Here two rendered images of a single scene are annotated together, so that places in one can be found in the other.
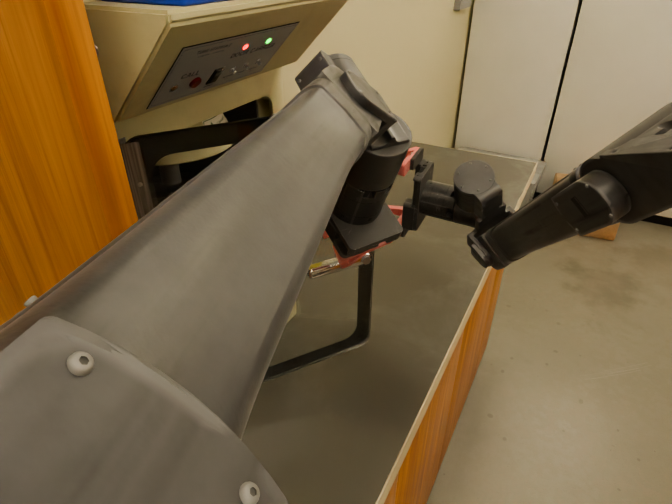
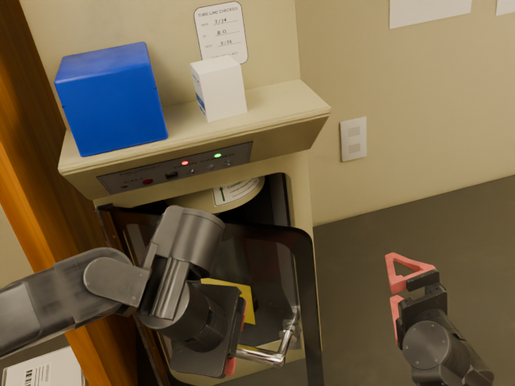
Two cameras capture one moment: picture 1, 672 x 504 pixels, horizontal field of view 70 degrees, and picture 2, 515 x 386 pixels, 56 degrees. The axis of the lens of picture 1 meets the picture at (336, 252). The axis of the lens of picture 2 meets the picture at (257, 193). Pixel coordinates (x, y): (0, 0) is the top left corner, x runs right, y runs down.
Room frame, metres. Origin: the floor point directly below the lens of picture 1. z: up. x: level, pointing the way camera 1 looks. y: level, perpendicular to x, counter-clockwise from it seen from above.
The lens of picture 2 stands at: (0.28, -0.38, 1.74)
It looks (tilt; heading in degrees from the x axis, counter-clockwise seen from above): 32 degrees down; 52
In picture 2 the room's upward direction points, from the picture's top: 8 degrees counter-clockwise
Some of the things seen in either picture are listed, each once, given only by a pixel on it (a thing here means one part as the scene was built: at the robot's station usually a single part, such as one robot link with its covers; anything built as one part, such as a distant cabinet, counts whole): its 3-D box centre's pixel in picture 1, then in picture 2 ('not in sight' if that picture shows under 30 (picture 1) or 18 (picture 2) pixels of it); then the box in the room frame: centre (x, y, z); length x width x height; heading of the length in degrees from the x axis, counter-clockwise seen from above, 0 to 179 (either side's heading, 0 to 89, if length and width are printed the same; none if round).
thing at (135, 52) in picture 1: (242, 43); (200, 152); (0.57, 0.10, 1.46); 0.32 x 0.12 x 0.10; 152
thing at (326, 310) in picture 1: (275, 266); (221, 325); (0.53, 0.08, 1.19); 0.30 x 0.01 x 0.40; 117
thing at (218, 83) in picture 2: not in sight; (218, 87); (0.61, 0.09, 1.54); 0.05 x 0.05 x 0.06; 66
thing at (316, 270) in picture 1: (334, 257); (259, 345); (0.54, 0.00, 1.20); 0.10 x 0.05 x 0.03; 117
